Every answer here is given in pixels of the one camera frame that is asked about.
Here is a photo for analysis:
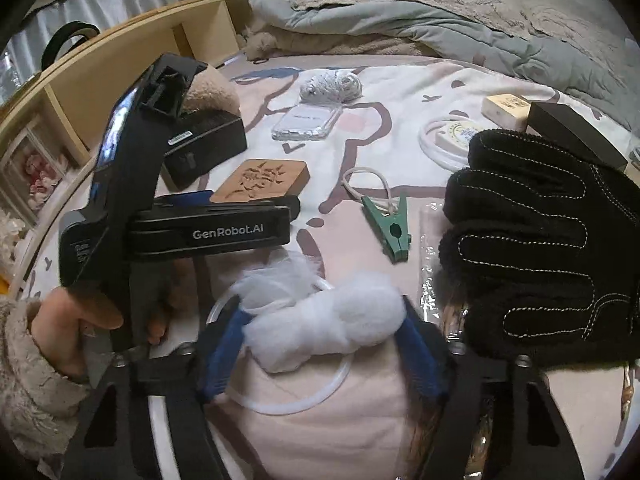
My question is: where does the person's left hand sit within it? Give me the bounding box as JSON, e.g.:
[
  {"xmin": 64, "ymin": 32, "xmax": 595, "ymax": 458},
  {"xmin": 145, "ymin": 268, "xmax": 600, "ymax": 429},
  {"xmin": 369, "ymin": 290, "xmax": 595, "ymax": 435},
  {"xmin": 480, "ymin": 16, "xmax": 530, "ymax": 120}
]
[{"xmin": 30, "ymin": 260, "xmax": 197, "ymax": 385}]

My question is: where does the framed flower picture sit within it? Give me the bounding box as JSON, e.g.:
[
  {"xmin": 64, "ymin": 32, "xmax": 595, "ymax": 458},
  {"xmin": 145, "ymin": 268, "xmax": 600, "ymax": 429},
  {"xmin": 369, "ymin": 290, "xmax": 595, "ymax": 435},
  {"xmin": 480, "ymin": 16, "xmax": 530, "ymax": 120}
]
[{"xmin": 0, "ymin": 125, "xmax": 81, "ymax": 221}]

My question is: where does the small black box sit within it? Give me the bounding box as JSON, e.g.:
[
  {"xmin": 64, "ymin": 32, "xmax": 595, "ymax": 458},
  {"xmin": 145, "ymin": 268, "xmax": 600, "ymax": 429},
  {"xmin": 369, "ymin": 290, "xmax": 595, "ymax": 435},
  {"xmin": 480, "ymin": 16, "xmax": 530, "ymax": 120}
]
[{"xmin": 526, "ymin": 101, "xmax": 628, "ymax": 171}]

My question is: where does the printed pink white blanket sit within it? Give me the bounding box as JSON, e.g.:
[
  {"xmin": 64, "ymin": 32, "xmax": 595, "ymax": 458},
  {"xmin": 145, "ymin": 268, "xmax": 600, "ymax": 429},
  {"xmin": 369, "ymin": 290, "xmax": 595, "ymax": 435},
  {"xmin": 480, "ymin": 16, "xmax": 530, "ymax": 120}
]
[{"xmin": 20, "ymin": 55, "xmax": 640, "ymax": 480}]

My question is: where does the grey duvet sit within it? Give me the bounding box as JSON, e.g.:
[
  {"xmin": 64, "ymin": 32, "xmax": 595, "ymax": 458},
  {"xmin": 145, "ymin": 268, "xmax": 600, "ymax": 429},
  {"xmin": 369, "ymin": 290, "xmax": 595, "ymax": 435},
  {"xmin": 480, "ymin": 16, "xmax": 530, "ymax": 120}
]
[{"xmin": 247, "ymin": 0, "xmax": 640, "ymax": 131}]

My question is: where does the beige plush item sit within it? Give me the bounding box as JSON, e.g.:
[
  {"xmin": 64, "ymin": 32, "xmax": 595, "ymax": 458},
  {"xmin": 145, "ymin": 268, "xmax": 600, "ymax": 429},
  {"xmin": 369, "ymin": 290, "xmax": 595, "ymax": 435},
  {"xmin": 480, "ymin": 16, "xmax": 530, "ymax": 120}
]
[{"xmin": 182, "ymin": 66, "xmax": 241, "ymax": 118}]

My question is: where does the white cotton wad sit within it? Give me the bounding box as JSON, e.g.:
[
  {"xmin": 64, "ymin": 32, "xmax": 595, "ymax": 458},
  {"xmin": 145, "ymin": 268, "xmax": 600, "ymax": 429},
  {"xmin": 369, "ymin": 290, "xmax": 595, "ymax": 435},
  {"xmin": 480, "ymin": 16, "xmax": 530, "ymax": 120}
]
[{"xmin": 227, "ymin": 250, "xmax": 407, "ymax": 375}]

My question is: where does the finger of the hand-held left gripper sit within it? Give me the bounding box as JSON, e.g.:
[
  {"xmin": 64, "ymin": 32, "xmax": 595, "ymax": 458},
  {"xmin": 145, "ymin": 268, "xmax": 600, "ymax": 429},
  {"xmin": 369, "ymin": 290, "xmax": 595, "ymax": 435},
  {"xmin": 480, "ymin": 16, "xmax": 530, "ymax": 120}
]
[
  {"xmin": 160, "ymin": 190, "xmax": 217, "ymax": 207},
  {"xmin": 215, "ymin": 195, "xmax": 302, "ymax": 221}
]

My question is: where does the large black box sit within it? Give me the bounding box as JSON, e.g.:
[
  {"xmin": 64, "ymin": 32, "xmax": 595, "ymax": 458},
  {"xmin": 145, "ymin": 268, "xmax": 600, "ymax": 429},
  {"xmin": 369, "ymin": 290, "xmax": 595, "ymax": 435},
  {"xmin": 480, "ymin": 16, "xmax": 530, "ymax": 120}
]
[{"xmin": 162, "ymin": 111, "xmax": 248, "ymax": 192}]

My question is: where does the person's left forearm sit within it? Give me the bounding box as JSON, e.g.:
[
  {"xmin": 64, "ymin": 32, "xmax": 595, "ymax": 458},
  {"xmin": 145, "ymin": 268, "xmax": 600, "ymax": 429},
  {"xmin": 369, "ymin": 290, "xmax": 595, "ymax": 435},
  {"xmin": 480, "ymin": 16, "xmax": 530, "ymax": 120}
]
[{"xmin": 0, "ymin": 297, "xmax": 93, "ymax": 461}]

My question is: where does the white clear packet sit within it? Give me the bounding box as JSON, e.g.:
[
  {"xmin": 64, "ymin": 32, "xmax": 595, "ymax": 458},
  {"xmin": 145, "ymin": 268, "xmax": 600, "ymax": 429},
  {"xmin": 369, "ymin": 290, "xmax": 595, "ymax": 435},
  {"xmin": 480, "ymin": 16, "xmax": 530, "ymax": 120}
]
[{"xmin": 271, "ymin": 103, "xmax": 343, "ymax": 142}]

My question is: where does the white ring with round label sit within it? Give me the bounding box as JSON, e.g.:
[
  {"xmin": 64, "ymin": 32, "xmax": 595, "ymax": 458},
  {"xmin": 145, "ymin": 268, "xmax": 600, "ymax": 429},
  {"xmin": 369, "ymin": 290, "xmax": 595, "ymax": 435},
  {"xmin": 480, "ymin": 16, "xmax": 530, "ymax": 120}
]
[{"xmin": 419, "ymin": 116, "xmax": 483, "ymax": 172}]

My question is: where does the small pale yellow box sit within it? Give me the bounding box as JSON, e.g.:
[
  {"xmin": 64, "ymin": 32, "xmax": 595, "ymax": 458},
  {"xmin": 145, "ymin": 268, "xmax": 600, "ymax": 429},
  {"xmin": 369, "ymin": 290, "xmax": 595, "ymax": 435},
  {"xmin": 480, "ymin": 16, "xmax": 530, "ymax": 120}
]
[{"xmin": 481, "ymin": 93, "xmax": 531, "ymax": 123}]

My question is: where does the black strap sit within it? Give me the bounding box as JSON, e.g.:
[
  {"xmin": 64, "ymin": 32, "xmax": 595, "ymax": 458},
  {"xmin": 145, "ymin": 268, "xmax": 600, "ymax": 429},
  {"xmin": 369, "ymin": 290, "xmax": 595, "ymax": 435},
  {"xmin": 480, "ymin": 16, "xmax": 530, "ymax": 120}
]
[{"xmin": 40, "ymin": 21, "xmax": 101, "ymax": 72}]

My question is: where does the beige bed sheet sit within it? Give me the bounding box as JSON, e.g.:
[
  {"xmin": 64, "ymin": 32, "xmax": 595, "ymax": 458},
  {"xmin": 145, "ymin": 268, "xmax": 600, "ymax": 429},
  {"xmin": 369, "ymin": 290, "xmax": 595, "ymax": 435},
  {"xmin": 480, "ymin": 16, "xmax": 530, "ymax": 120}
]
[{"xmin": 220, "ymin": 50, "xmax": 481, "ymax": 76}]

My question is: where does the wooden bedside shelf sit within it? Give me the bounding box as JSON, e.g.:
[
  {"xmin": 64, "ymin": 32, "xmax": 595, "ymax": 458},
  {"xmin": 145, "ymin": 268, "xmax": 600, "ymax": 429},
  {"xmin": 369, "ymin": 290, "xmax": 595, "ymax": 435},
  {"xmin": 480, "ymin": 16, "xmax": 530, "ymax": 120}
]
[{"xmin": 0, "ymin": 0, "xmax": 271, "ymax": 311}]

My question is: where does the silver white string ball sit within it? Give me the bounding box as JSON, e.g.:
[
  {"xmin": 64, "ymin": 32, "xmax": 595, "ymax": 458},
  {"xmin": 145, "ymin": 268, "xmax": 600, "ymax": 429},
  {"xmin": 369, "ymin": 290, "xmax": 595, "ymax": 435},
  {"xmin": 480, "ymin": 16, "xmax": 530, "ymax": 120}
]
[{"xmin": 299, "ymin": 70, "xmax": 363, "ymax": 106}]

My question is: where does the carved wooden block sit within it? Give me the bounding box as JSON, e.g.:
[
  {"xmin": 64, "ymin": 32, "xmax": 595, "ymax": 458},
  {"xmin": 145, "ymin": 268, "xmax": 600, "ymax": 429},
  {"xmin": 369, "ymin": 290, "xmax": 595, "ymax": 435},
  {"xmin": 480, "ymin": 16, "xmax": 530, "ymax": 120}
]
[{"xmin": 209, "ymin": 158, "xmax": 311, "ymax": 206}]

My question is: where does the green clip with white cord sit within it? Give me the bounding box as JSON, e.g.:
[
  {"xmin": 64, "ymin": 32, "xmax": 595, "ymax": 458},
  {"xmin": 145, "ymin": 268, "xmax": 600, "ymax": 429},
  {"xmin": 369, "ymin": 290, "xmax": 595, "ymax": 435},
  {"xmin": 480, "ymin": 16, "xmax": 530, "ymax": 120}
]
[{"xmin": 342, "ymin": 166, "xmax": 412, "ymax": 264}]

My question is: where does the clear plastic wrapper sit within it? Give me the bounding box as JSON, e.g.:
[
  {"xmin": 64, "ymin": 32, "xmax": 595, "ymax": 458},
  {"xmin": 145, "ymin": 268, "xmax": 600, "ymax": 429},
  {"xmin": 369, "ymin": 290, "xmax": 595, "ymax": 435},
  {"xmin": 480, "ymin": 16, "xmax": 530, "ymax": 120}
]
[{"xmin": 417, "ymin": 200, "xmax": 481, "ymax": 341}]

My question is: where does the large white plastic ring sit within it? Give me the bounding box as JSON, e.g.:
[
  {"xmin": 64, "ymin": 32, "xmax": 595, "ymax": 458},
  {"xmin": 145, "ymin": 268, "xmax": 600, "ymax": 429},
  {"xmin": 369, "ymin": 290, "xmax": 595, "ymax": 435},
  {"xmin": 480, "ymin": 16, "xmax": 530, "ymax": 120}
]
[{"xmin": 207, "ymin": 280, "xmax": 356, "ymax": 416}]

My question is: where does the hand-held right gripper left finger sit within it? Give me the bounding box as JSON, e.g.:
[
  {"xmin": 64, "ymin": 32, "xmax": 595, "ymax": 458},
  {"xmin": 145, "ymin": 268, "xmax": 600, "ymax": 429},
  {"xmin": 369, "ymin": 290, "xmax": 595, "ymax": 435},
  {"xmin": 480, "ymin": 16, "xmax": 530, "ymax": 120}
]
[{"xmin": 60, "ymin": 307, "xmax": 253, "ymax": 480}]

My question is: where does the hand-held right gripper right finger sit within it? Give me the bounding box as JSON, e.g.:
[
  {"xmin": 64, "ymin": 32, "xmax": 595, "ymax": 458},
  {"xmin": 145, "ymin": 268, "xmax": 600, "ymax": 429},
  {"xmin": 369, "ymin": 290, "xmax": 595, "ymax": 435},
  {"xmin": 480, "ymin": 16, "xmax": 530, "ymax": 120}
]
[{"xmin": 395, "ymin": 296, "xmax": 586, "ymax": 480}]

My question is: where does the black knit glove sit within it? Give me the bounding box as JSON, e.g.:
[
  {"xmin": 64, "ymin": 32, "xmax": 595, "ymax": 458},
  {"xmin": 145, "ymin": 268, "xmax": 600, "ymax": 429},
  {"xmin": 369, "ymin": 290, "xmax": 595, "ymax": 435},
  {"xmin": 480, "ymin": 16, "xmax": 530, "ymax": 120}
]
[{"xmin": 437, "ymin": 129, "xmax": 640, "ymax": 368}]

